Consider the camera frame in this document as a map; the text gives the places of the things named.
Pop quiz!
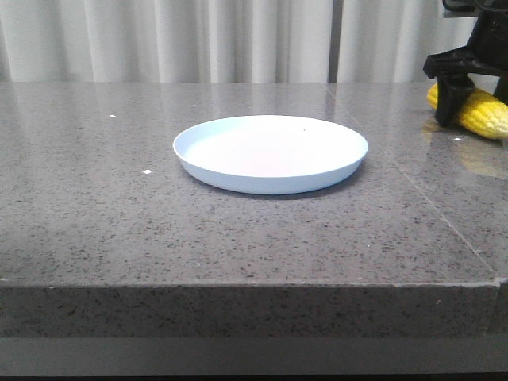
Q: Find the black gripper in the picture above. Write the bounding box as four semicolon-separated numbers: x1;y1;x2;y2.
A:
424;1;507;127

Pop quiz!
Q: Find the yellow corn cob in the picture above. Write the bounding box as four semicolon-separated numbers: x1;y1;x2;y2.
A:
447;89;507;140

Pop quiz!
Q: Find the light blue round plate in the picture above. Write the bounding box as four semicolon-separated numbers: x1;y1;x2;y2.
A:
173;115;368;194

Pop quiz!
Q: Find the white pleated curtain right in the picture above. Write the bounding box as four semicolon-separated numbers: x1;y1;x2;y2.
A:
336;1;475;83

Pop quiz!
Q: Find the white pleated curtain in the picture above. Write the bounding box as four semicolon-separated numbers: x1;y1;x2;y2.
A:
336;1;475;83
1;1;335;83

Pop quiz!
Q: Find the white pleated curtain left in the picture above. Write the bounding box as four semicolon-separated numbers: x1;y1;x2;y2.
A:
1;1;335;83

